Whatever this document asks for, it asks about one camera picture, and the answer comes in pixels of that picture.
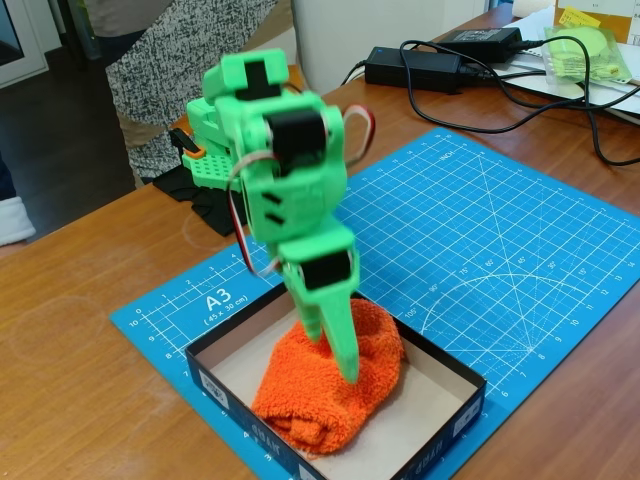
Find orange terry towel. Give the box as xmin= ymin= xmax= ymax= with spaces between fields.
xmin=251 ymin=297 xmax=406 ymax=457

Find black shallow cardboard box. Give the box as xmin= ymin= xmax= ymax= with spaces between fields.
xmin=184 ymin=283 xmax=488 ymax=480

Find black cloth under robot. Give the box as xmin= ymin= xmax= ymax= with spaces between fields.
xmin=151 ymin=169 xmax=251 ymax=237

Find blue cutting mat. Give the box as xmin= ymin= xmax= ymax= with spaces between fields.
xmin=108 ymin=126 xmax=640 ymax=480

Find orange black table clamp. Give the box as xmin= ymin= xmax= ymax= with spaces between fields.
xmin=168 ymin=127 xmax=205 ymax=160

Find black power adapter blue light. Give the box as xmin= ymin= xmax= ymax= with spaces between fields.
xmin=364 ymin=45 xmax=464 ymax=95

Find person in speckled garment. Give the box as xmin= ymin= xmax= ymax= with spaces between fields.
xmin=82 ymin=0 xmax=297 ymax=182

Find black power adapter with label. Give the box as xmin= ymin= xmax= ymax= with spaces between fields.
xmin=439 ymin=26 xmax=524 ymax=65

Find white fabric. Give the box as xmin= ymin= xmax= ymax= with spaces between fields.
xmin=0 ymin=194 xmax=38 ymax=248

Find plastic bag of green parts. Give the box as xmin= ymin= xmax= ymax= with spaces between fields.
xmin=543 ymin=24 xmax=634 ymax=87

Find white paper sheets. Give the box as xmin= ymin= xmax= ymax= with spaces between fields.
xmin=433 ymin=14 xmax=640 ymax=127

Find yellow sticky note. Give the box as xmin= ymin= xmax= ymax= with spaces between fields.
xmin=558 ymin=5 xmax=602 ymax=32

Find brown cardboard box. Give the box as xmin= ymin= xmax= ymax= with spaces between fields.
xmin=551 ymin=0 xmax=640 ymax=45

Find red white black servo wire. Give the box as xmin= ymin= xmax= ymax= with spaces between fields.
xmin=227 ymin=103 xmax=377 ymax=279

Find short black power cable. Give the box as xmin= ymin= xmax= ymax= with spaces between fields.
xmin=457 ymin=34 xmax=640 ymax=86

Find long black power cable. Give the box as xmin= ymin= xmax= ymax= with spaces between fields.
xmin=398 ymin=38 xmax=640 ymax=167

